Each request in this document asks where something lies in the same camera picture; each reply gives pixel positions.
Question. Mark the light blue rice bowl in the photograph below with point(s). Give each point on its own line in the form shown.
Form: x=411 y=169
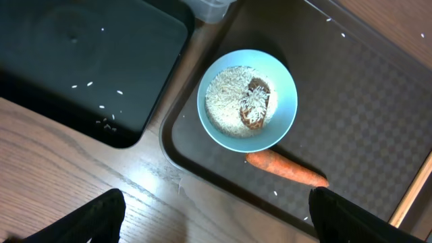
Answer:
x=286 y=105

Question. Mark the brown food piece in bowl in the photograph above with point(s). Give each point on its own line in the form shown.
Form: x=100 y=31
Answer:
x=254 y=104

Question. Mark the dark brown serving tray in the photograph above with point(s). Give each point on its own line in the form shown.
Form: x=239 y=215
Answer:
x=363 y=120

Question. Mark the left wooden chopstick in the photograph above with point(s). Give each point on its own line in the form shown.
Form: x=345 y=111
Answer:
x=412 y=193

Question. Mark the black plastic tray bin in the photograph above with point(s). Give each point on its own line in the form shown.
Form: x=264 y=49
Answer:
x=97 y=66

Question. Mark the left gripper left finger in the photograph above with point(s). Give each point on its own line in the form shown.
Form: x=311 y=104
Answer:
x=97 y=221

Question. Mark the clear plastic bin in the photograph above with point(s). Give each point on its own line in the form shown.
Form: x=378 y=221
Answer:
x=209 y=11

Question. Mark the orange carrot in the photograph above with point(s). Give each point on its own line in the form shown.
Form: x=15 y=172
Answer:
x=272 y=162

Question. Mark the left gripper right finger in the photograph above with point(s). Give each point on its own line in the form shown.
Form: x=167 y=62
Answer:
x=337 y=220

